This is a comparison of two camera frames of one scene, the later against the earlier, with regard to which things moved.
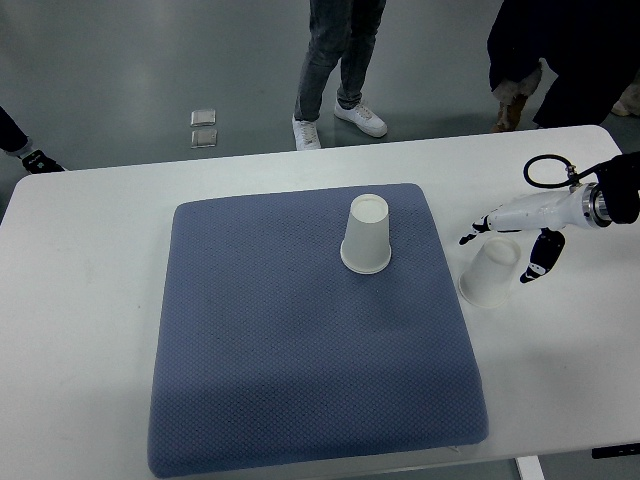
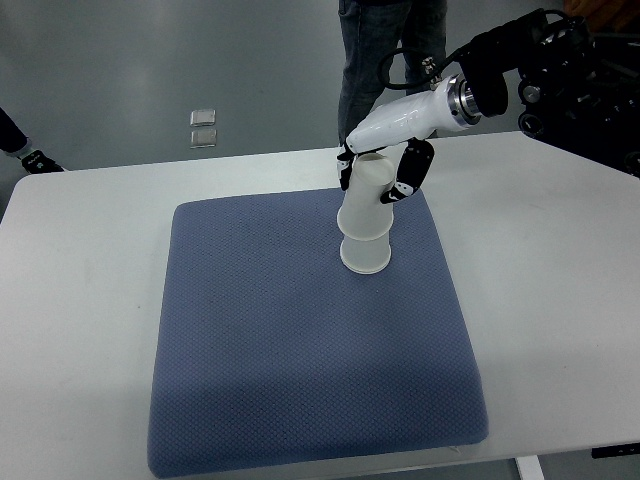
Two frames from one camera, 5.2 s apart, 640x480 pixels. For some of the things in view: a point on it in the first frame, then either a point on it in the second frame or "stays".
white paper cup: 487,279 -> 363,215
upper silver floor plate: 203,118 stays
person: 341,31 -> 369,33
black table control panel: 626,449 stays
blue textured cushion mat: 272,354 stays
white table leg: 530,468 stays
